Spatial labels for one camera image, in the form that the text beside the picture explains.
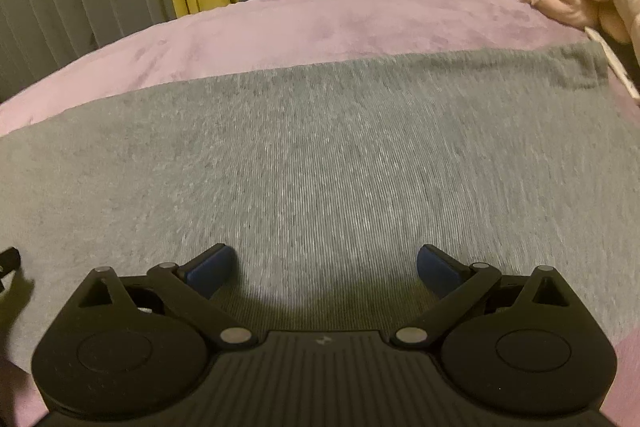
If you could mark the pink fleece blanket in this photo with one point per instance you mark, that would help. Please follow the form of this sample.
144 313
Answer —
320 24

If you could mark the grey pants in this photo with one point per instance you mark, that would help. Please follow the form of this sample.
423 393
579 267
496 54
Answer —
320 167

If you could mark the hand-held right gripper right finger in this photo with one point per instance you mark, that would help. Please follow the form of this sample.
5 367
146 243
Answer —
436 269

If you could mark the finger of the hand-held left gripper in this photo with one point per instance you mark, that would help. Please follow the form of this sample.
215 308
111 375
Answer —
9 259

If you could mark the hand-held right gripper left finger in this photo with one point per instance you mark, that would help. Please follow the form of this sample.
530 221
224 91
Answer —
212 268

